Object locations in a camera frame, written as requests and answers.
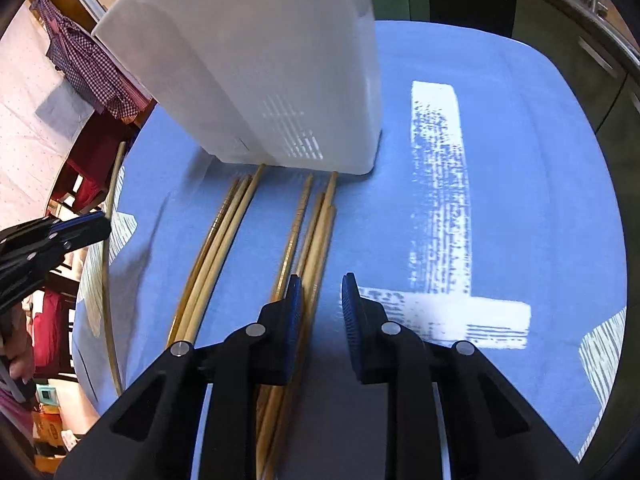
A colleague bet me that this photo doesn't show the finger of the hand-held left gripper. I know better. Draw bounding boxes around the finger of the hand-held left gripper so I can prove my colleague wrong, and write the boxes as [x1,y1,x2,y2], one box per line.
[0,211,111,262]
[0,252,67,312]

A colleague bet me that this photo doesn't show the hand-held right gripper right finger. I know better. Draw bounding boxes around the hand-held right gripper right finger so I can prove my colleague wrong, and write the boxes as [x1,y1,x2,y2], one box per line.
[341,273,588,480]

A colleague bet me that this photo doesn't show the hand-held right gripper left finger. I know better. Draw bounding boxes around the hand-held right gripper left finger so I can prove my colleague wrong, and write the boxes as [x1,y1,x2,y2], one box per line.
[54,274,305,480]

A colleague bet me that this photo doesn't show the pale bamboo chopstick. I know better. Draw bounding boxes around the pale bamboo chopstick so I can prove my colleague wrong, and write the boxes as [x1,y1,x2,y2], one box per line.
[102,141,127,397]

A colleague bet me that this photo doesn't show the pile of wooden chopsticks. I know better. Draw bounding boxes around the pile of wooden chopsticks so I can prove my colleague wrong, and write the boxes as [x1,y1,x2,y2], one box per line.
[167,162,341,480]

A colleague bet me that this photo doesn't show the white plastic utensil holder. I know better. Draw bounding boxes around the white plastic utensil holder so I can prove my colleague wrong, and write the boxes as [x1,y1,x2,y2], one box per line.
[91,0,385,177]

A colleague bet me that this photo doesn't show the person's left hand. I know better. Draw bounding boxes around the person's left hand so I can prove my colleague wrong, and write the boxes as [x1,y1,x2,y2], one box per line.
[0,305,37,386]

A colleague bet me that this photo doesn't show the red cushioned chair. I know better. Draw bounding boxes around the red cushioned chair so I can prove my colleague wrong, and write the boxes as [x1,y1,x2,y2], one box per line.
[50,112,135,211]

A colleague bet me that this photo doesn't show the blue printed tablecloth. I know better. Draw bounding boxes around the blue printed tablecloth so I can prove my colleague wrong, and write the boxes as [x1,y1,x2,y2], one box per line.
[71,20,629,480]

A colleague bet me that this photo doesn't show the white dotted cloth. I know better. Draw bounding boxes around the white dotted cloth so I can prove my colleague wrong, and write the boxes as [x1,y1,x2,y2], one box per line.
[0,2,93,231]

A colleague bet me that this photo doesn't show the cardboard box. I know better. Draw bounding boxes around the cardboard box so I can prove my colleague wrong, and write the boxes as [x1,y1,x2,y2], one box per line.
[31,405,81,461]

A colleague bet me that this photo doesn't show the checked hanging shirts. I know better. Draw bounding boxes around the checked hanging shirts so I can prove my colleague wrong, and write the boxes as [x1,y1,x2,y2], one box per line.
[29,0,155,122]

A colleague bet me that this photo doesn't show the grey kitchen cabinet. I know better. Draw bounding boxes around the grey kitchen cabinet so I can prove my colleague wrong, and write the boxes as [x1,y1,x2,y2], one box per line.
[512,0,640,171]

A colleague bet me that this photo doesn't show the metal cabinet handle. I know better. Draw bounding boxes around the metal cabinet handle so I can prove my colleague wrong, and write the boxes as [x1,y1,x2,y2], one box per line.
[577,35,623,78]

